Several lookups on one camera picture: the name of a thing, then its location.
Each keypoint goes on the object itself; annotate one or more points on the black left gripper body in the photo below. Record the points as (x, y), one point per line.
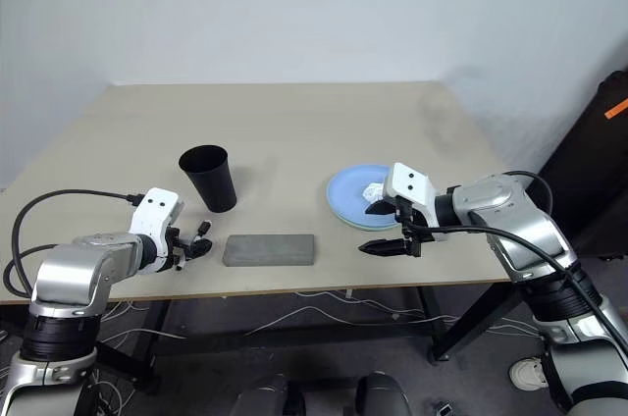
(175, 249)

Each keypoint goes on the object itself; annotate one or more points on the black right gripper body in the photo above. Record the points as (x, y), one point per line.
(412, 245)

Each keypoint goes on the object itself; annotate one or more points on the white paper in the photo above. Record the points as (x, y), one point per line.
(373, 190)

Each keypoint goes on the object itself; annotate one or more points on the grey rectangular block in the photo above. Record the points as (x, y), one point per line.
(270, 249)

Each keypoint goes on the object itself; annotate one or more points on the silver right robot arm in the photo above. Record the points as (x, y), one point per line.
(490, 200)

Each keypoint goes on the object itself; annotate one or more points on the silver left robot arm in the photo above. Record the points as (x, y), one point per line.
(68, 278)

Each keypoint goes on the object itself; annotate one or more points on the black plastic cup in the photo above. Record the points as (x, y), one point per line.
(211, 185)

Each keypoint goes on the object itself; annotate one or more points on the black hard case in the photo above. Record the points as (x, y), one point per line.
(589, 180)

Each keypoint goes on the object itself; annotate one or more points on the pale green plate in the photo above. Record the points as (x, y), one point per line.
(363, 228)

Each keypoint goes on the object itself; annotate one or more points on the blue plate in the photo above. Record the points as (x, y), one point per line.
(348, 190)

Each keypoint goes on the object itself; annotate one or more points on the dark rounded shape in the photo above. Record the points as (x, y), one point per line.
(265, 399)
(382, 396)

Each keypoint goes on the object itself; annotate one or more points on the small dark device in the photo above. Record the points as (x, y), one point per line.
(444, 408)

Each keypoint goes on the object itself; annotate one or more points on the white shoe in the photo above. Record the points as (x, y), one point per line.
(527, 373)

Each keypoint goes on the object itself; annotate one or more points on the orange tag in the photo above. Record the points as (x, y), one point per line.
(617, 109)

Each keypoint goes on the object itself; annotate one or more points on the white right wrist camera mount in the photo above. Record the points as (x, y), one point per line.
(409, 183)

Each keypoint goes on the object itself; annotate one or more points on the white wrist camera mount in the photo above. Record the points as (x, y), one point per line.
(409, 183)
(154, 210)

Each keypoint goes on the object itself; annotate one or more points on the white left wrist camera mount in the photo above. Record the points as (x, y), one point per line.
(154, 210)

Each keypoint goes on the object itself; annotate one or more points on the black table frame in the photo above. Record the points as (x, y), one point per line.
(461, 327)

